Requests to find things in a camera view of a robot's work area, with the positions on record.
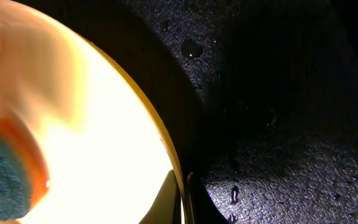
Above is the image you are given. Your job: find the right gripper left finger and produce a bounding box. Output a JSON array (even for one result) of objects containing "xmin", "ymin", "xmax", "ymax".
[{"xmin": 139, "ymin": 170, "xmax": 181, "ymax": 224}]

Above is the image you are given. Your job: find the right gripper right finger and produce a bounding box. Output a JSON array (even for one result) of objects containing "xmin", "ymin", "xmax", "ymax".
[{"xmin": 186, "ymin": 173, "xmax": 228, "ymax": 224}]

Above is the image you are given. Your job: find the yellow plate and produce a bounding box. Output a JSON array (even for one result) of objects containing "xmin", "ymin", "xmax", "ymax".
[{"xmin": 0, "ymin": 1, "xmax": 188, "ymax": 224}]

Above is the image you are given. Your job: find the green yellow sponge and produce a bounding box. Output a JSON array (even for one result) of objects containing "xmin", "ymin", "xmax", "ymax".
[{"xmin": 0, "ymin": 118, "xmax": 49, "ymax": 222}]

